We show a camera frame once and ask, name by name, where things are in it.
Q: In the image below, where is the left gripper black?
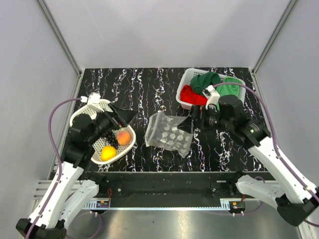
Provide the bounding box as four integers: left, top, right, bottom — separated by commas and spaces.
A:
87, 103, 139, 145

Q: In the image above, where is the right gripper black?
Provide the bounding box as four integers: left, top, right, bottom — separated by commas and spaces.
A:
177, 104, 233, 133

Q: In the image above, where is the orange fake peach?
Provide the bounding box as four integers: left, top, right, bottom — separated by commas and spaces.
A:
117, 130, 132, 146

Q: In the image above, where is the polka dot zip bag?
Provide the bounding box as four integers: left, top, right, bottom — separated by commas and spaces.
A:
145, 112, 193, 158

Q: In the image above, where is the dark fake grape bunch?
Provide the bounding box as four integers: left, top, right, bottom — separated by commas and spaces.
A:
102, 130, 119, 149

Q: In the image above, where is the yellow fake lemon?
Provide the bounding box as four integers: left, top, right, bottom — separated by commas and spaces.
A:
101, 145, 117, 162

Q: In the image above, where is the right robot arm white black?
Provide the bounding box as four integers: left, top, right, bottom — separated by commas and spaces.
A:
178, 95, 319, 227

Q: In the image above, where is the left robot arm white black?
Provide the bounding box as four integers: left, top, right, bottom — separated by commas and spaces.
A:
16, 100, 137, 239

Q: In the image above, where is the red cloth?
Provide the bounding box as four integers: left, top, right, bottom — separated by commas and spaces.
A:
180, 85, 207, 105

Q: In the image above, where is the white perforated oval basket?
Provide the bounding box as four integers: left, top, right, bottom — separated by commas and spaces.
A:
69, 99, 136, 165

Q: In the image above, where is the dark green cloth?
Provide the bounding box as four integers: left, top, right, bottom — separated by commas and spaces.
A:
190, 72, 221, 95

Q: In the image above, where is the white rectangular slotted basket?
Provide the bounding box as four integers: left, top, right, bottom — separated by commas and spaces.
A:
176, 68, 245, 110

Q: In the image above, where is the light green cloth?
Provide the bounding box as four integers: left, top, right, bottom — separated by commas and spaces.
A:
216, 77, 242, 97

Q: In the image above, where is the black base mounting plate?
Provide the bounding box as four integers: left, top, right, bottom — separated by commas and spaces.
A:
79, 171, 269, 209

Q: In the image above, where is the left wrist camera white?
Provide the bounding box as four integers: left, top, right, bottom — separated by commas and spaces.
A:
80, 92, 104, 112

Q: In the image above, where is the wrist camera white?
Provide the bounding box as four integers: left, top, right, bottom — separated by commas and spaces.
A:
80, 92, 104, 112
202, 85, 220, 110

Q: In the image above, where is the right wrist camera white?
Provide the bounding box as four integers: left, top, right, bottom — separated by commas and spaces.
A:
202, 85, 220, 110

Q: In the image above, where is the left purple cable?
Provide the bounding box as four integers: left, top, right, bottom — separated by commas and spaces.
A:
24, 98, 105, 239

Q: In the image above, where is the purple cable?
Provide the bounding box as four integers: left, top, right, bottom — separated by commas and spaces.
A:
24, 98, 105, 239
214, 83, 319, 227

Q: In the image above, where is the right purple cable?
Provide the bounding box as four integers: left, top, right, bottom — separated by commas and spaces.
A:
214, 83, 319, 227

